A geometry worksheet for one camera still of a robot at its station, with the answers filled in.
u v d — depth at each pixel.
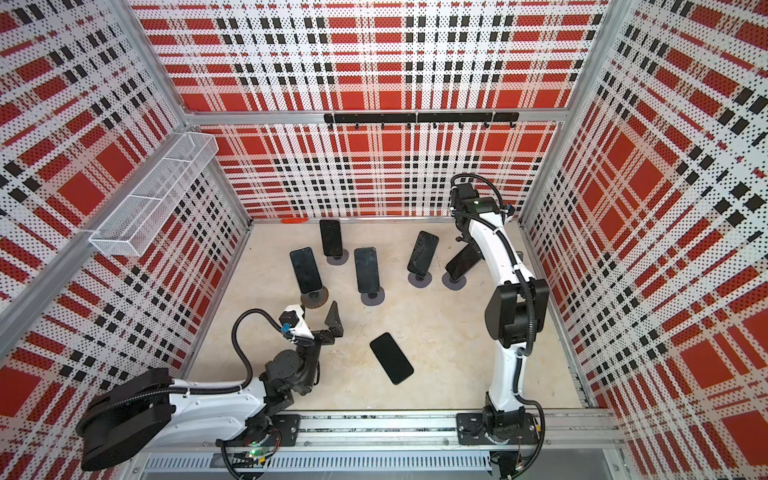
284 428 0.74
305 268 0.90
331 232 0.99
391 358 0.87
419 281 1.04
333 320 0.70
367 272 0.93
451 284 1.01
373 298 0.99
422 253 0.97
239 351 0.64
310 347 0.67
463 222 0.66
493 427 0.65
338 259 1.09
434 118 0.88
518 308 0.51
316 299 0.99
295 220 1.26
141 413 0.43
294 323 0.64
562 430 0.75
